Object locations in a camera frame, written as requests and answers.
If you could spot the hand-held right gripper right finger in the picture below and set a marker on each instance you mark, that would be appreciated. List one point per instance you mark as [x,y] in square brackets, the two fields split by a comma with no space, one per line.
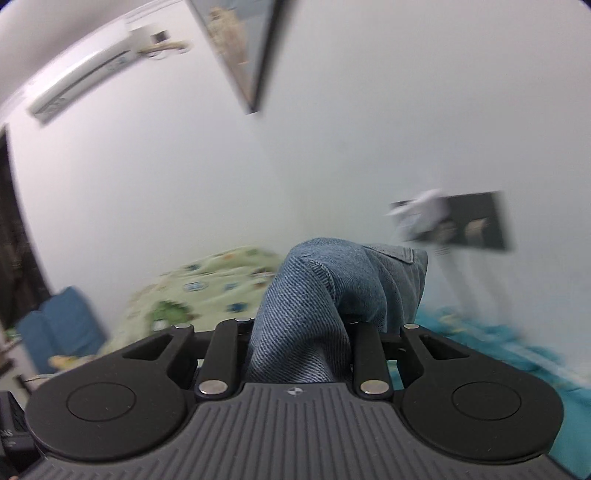
[367,350]

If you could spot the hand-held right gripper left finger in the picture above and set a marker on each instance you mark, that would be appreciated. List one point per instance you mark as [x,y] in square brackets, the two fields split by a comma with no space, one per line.
[230,344]

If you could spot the blue denim jeans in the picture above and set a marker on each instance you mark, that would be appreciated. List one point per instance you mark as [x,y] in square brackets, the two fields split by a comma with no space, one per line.
[304,304]

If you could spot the green dinosaur print blanket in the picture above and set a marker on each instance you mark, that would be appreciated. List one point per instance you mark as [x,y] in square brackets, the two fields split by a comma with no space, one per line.
[203,290]

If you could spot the blue pillow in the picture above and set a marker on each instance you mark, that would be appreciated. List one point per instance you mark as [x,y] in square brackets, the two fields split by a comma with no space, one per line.
[60,327]

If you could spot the white charger adapter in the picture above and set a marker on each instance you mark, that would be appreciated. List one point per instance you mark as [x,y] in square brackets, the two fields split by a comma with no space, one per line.
[422,212]

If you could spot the teal printed bed sheet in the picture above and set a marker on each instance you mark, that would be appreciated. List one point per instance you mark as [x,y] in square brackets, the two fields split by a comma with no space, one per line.
[531,369]

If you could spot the dark wooden door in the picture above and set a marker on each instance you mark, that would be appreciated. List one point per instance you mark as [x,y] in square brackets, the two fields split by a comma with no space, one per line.
[16,240]

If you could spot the white air conditioner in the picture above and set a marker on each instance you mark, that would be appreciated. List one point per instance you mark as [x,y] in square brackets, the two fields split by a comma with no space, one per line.
[78,78]

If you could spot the dark wall socket panel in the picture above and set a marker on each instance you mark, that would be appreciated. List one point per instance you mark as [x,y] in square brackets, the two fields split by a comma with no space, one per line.
[489,221]

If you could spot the framed wall picture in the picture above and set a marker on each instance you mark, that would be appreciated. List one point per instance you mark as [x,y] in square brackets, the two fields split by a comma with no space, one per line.
[240,46]

